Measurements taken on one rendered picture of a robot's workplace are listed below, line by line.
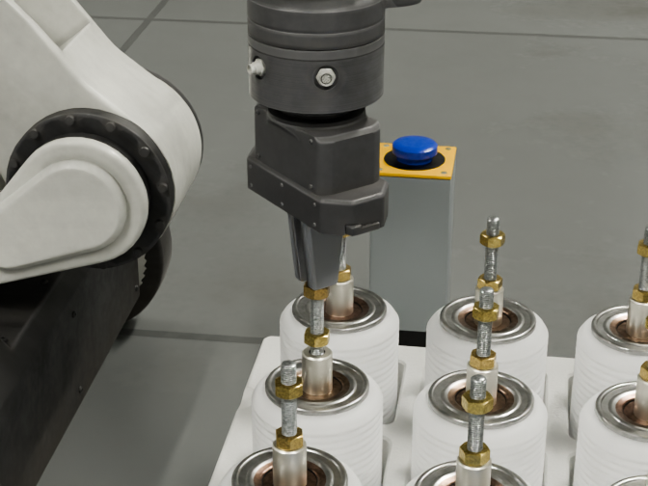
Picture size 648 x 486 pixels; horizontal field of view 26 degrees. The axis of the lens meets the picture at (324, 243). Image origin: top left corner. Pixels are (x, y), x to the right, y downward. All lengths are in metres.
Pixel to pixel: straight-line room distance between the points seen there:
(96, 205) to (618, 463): 0.46
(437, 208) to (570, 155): 0.90
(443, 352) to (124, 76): 0.37
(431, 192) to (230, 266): 0.58
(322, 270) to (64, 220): 0.29
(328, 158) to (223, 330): 0.74
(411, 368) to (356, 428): 0.20
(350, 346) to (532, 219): 0.84
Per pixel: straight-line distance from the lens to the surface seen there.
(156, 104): 1.22
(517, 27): 2.72
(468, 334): 1.09
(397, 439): 1.10
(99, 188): 1.15
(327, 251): 0.96
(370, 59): 0.89
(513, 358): 1.08
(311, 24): 0.86
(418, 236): 1.24
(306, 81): 0.88
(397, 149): 1.23
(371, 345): 1.09
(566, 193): 1.99
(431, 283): 1.26
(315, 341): 0.99
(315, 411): 0.99
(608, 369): 1.09
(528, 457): 1.00
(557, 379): 1.18
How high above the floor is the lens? 0.79
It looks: 26 degrees down
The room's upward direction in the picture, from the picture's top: straight up
